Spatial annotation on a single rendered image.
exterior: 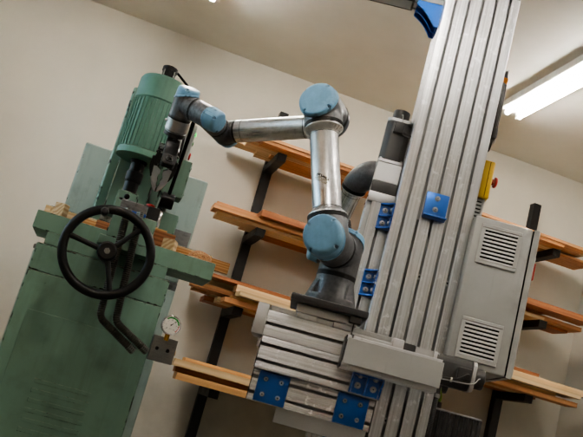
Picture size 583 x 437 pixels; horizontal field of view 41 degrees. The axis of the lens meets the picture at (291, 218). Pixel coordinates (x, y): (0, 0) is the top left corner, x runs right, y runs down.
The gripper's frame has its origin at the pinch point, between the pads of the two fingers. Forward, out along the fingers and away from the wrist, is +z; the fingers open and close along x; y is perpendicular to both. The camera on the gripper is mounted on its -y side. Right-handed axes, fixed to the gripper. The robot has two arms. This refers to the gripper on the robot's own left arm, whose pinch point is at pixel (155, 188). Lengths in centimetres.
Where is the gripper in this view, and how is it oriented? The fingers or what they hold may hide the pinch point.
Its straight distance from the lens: 262.2
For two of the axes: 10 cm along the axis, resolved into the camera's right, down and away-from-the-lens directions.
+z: -3.5, 8.9, 2.8
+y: -0.8, -3.3, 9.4
